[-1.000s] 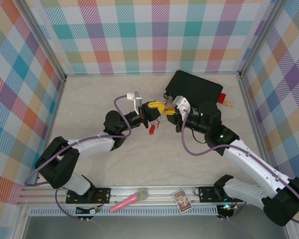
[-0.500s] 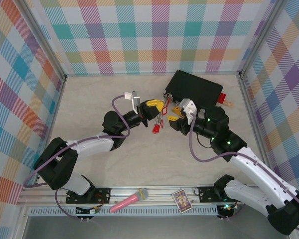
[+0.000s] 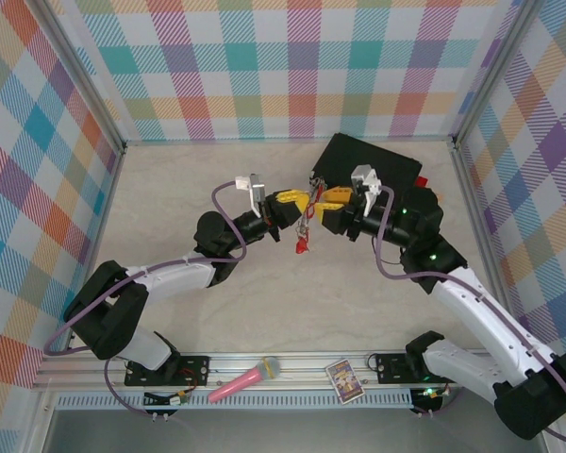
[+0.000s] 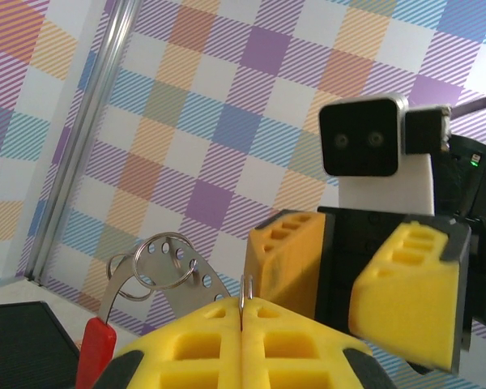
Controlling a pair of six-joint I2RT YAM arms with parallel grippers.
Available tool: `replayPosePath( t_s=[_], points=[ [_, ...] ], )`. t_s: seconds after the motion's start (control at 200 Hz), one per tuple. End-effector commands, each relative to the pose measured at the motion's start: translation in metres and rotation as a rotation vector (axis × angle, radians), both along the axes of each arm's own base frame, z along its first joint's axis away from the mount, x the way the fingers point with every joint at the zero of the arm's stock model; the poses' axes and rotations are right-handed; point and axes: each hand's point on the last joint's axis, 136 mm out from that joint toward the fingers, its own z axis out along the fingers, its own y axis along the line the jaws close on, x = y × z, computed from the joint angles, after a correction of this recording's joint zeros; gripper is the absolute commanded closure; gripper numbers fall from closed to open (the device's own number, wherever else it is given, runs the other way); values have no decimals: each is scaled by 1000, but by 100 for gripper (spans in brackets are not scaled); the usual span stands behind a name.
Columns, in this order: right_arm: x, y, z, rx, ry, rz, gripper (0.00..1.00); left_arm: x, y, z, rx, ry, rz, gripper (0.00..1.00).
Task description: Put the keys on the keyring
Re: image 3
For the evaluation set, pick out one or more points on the metal and red key hoop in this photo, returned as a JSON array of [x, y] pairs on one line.
[[314, 200]]

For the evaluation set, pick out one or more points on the red key tag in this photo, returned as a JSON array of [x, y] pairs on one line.
[[301, 246]]

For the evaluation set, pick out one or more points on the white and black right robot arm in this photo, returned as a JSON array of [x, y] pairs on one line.
[[467, 363]]

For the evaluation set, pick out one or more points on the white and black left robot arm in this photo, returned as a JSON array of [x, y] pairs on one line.
[[144, 351]]

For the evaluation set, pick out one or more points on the red block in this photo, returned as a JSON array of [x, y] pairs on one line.
[[422, 181]]

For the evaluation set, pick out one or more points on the black carrying case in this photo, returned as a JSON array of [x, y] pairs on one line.
[[372, 158]]

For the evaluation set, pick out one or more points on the pink toy microphone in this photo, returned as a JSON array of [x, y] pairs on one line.
[[238, 380]]

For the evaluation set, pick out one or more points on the small picture card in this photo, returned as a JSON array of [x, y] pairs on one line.
[[345, 381]]

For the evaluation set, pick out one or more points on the grey metal shelf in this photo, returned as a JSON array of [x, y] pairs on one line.
[[287, 431]]

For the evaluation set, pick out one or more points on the aluminium back rail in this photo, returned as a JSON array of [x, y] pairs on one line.
[[287, 140]]

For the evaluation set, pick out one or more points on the aluminium side rail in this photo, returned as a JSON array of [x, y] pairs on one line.
[[482, 236], [103, 222]]

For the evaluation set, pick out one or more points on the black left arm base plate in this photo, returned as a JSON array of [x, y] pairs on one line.
[[193, 370]]

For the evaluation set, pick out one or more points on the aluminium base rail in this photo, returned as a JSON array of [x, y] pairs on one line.
[[302, 363]]

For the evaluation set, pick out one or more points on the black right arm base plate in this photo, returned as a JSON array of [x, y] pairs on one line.
[[391, 368]]

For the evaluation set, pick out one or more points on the aluminium frame post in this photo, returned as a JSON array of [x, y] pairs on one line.
[[82, 75], [495, 73]]

